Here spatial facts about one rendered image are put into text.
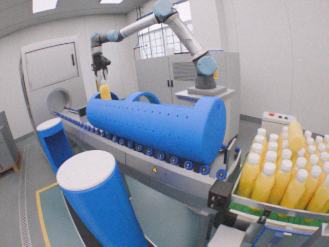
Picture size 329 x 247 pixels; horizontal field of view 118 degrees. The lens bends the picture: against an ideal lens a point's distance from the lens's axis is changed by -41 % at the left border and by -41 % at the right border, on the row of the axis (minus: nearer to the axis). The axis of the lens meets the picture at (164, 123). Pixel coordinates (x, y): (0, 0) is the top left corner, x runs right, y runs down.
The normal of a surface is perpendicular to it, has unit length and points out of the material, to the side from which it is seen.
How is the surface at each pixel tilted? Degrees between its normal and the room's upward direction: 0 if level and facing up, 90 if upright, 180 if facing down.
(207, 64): 98
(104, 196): 90
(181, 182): 70
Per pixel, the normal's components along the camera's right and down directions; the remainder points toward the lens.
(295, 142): -0.60, 0.39
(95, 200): 0.51, 0.28
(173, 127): -0.61, 0.03
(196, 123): -0.57, -0.18
